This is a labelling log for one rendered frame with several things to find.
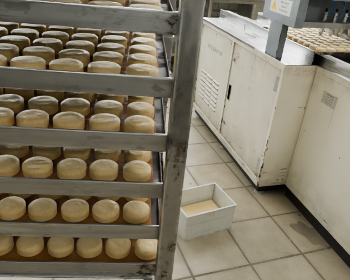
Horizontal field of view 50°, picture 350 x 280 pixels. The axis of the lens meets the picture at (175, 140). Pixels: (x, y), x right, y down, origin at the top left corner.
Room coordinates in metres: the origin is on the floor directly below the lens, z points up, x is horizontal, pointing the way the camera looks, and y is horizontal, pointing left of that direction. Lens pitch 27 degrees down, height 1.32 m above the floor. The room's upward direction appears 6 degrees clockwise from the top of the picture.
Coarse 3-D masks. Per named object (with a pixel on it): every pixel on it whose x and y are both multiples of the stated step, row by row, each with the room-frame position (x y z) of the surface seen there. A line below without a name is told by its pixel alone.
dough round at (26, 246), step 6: (18, 240) 0.53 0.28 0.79; (24, 240) 0.54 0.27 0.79; (30, 240) 0.54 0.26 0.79; (36, 240) 0.54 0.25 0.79; (42, 240) 0.54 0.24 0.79; (18, 246) 0.52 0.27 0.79; (24, 246) 0.52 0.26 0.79; (30, 246) 0.52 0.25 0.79; (36, 246) 0.52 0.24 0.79; (42, 246) 0.53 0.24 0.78; (18, 252) 0.52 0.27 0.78; (24, 252) 0.51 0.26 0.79; (30, 252) 0.51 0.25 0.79; (36, 252) 0.52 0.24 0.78
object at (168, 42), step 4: (172, 0) 0.93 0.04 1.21; (172, 4) 0.93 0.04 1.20; (164, 40) 0.93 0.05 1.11; (168, 40) 0.93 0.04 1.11; (172, 40) 0.93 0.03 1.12; (168, 44) 0.93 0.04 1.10; (168, 48) 0.93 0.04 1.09; (168, 52) 0.93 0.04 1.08; (168, 56) 0.93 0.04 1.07; (164, 108) 0.93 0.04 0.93; (164, 112) 0.93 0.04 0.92; (164, 116) 0.93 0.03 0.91
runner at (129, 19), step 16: (0, 0) 0.48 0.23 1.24; (16, 0) 0.48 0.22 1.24; (32, 0) 0.49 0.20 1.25; (0, 16) 0.48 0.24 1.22; (16, 16) 0.48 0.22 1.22; (32, 16) 0.49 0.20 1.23; (48, 16) 0.49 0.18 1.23; (64, 16) 0.49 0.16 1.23; (80, 16) 0.49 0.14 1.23; (96, 16) 0.49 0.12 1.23; (112, 16) 0.50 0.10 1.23; (128, 16) 0.50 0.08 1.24; (144, 16) 0.50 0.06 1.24; (160, 16) 0.50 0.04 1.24; (176, 16) 0.51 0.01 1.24; (144, 32) 0.50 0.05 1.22; (160, 32) 0.50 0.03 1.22; (176, 32) 0.51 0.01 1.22
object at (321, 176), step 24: (312, 96) 1.91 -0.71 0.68; (336, 96) 1.75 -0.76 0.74; (312, 120) 1.86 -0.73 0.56; (336, 120) 1.70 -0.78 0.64; (312, 144) 1.81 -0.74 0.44; (336, 144) 1.65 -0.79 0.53; (312, 168) 1.76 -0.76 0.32; (336, 168) 1.61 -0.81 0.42; (288, 192) 1.93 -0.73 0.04; (312, 192) 1.71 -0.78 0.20; (336, 192) 1.56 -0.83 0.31; (312, 216) 1.69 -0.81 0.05; (336, 216) 1.51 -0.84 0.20; (336, 240) 1.47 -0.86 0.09
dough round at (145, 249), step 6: (138, 240) 0.57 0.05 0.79; (144, 240) 0.57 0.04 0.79; (150, 240) 0.57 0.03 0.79; (156, 240) 0.57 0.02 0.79; (138, 246) 0.55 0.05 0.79; (144, 246) 0.55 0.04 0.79; (150, 246) 0.55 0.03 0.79; (156, 246) 0.56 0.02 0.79; (138, 252) 0.54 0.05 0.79; (144, 252) 0.54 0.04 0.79; (150, 252) 0.54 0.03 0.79; (156, 252) 0.54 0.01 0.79; (144, 258) 0.53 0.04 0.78; (150, 258) 0.54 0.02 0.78
